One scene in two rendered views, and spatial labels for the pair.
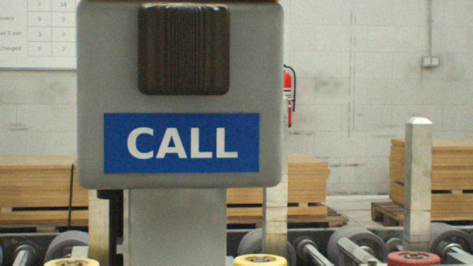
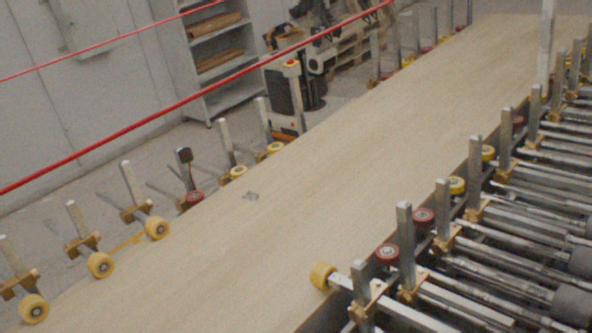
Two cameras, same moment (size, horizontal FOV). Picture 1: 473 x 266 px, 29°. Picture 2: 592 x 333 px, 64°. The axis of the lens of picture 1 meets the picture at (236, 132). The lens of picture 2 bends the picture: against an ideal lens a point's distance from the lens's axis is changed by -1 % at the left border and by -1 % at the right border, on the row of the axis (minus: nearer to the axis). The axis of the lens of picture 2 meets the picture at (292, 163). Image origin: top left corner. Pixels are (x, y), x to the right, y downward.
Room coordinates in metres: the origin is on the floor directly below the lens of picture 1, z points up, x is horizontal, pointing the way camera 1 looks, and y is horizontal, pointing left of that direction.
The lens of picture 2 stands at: (2.28, -1.40, 1.99)
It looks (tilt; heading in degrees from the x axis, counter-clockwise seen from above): 29 degrees down; 146
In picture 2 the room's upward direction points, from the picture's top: 11 degrees counter-clockwise
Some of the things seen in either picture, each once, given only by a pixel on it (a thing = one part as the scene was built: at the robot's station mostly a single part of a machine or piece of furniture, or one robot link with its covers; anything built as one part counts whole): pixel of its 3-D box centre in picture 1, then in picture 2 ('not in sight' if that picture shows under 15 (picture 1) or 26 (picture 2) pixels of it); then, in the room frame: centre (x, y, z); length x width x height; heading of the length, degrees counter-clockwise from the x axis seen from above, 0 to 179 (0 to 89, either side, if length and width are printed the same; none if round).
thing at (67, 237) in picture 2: not in sight; (70, 240); (0.45, -1.27, 0.95); 0.50 x 0.04 x 0.04; 8
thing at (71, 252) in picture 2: not in sight; (82, 243); (0.51, -1.25, 0.95); 0.14 x 0.06 x 0.05; 98
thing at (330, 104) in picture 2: not in sight; (313, 117); (-0.90, 1.07, 0.16); 0.67 x 0.64 x 0.25; 8
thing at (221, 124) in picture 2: not in sight; (231, 163); (0.41, -0.48, 0.89); 0.04 x 0.04 x 0.48; 8
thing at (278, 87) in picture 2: not in sight; (298, 71); (-0.99, 1.05, 0.59); 0.55 x 0.34 x 0.83; 98
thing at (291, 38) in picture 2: not in sight; (290, 40); (-1.01, 1.05, 0.87); 0.23 x 0.15 x 0.11; 98
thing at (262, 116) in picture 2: not in sight; (267, 140); (0.37, -0.23, 0.90); 0.04 x 0.04 x 0.48; 8
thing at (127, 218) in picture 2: not in sight; (136, 210); (0.48, -1.00, 0.95); 0.14 x 0.06 x 0.05; 98
